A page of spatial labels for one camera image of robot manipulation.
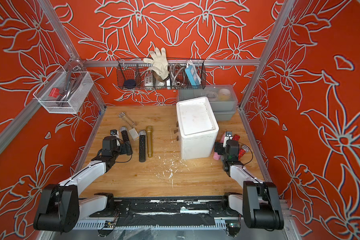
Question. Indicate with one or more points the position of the grey plastic storage box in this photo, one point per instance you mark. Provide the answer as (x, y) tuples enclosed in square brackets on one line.
[(223, 110)]

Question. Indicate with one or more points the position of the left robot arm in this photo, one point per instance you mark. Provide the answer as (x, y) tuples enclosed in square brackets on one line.
[(60, 208)]

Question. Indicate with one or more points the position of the red glitter microphone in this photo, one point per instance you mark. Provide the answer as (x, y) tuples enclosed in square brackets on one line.
[(236, 138), (242, 151)]

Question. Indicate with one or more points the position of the white power strip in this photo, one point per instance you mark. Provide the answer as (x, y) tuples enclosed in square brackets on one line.
[(148, 81)]

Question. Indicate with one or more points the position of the white work glove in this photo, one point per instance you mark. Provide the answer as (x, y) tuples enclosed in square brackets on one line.
[(159, 62)]

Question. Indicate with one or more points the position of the blue box in basket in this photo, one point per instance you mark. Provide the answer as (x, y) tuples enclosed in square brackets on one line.
[(192, 74)]

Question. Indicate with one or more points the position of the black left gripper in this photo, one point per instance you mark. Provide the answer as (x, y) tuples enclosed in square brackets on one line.
[(123, 150)]

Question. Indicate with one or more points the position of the gold microphone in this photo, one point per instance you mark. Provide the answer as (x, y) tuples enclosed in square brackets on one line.
[(149, 131)]

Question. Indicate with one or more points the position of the yellow tape roll in box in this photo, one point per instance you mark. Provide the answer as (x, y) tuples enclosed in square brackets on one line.
[(224, 95)]

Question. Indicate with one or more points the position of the black glitter microphone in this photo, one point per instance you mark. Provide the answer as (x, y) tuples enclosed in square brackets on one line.
[(126, 140), (142, 146)]

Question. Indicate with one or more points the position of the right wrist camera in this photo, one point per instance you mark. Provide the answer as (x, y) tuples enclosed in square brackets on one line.
[(227, 136)]

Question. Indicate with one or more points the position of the white wire wall basket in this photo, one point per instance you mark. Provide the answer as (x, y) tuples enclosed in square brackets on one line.
[(64, 92)]

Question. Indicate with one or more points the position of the white drawer cabinet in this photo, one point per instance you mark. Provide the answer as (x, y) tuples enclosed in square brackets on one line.
[(198, 128)]

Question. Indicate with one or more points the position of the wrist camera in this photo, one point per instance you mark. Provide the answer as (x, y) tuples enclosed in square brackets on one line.
[(115, 135), (227, 136)]

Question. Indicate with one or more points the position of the clear glass tube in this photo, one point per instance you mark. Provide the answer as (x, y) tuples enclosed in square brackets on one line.
[(127, 120)]

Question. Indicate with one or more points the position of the dark round object in basket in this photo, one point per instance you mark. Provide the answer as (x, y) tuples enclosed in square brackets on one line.
[(129, 84)]

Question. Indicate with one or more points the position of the small white card box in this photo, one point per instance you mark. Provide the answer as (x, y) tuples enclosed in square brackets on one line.
[(134, 134)]

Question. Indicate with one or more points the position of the black wire wall basket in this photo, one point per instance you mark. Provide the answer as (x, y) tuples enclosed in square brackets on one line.
[(173, 74)]

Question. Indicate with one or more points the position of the pink microphone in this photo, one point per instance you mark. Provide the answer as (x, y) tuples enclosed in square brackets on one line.
[(217, 155)]

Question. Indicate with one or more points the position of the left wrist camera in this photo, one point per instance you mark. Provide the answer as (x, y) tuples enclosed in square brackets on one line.
[(115, 135)]

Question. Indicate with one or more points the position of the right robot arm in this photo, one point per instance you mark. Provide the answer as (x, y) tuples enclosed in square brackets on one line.
[(259, 204)]

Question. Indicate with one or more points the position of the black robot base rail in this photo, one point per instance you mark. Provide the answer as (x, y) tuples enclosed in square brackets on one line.
[(196, 211)]

